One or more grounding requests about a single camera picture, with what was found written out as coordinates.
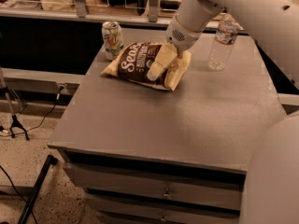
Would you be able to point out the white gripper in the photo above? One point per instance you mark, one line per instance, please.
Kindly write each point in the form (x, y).
(181, 37)

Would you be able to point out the brown sea salt chip bag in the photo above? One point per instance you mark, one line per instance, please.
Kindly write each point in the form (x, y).
(134, 62)

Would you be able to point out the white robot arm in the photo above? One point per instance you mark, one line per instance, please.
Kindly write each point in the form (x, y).
(271, 192)

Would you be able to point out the white green 7up can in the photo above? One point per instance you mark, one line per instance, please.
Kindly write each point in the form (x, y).
(113, 39)

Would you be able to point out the clear plastic water bottle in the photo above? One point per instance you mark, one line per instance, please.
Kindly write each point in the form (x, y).
(223, 43)

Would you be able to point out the grey drawer cabinet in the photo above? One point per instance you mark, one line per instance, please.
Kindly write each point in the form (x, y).
(168, 157)

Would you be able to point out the black floor bar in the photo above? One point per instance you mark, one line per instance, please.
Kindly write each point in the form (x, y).
(27, 194)

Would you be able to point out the black tripod stand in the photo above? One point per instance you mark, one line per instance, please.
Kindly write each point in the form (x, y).
(15, 123)

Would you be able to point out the metal window rail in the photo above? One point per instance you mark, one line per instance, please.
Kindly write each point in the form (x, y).
(78, 14)

